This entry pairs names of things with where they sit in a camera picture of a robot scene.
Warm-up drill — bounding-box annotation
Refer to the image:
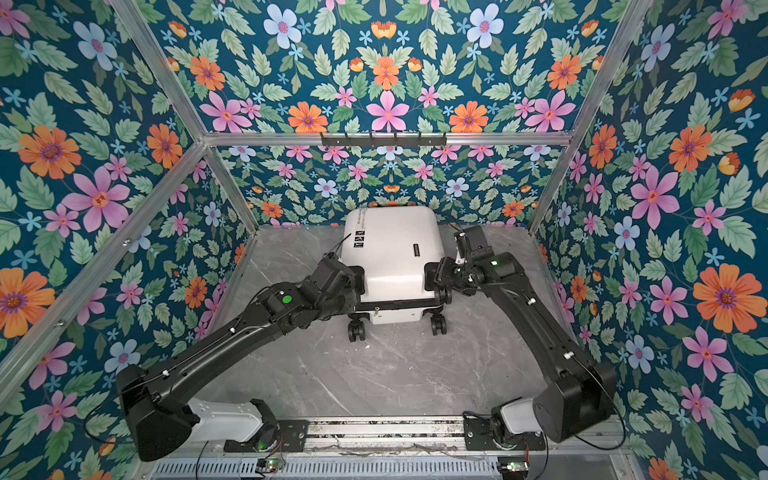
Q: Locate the white hard-shell suitcase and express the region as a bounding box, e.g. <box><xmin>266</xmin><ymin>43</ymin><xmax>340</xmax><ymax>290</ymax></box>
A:
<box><xmin>341</xmin><ymin>206</ymin><xmax>452</xmax><ymax>342</ymax></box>

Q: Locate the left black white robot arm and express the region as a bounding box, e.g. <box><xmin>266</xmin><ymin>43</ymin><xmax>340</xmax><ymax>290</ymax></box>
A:
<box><xmin>116</xmin><ymin>253</ymin><xmax>362</xmax><ymax>462</ymax></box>

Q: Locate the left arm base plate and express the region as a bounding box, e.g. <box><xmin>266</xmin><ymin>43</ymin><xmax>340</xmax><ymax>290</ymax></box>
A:
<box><xmin>224</xmin><ymin>420</ymin><xmax>310</xmax><ymax>454</ymax></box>

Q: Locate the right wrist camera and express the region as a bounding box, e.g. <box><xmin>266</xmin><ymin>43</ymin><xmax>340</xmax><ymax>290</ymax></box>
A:
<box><xmin>454</xmin><ymin>225</ymin><xmax>494</xmax><ymax>263</ymax></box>

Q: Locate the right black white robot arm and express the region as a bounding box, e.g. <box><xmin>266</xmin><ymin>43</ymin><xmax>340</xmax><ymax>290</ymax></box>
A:
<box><xmin>427</xmin><ymin>252</ymin><xmax>617</xmax><ymax>445</ymax></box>

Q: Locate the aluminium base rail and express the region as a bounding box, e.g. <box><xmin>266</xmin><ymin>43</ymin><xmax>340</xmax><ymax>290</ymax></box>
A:
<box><xmin>134</xmin><ymin>415</ymin><xmax>628</xmax><ymax>462</ymax></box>

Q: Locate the black hook rail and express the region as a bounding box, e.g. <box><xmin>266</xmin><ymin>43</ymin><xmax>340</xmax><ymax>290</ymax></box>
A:
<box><xmin>320</xmin><ymin>133</ymin><xmax>448</xmax><ymax>148</ymax></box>

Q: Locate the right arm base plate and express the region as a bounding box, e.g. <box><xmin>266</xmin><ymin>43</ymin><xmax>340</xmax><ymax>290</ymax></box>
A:
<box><xmin>462</xmin><ymin>412</ymin><xmax>547</xmax><ymax>452</ymax></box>

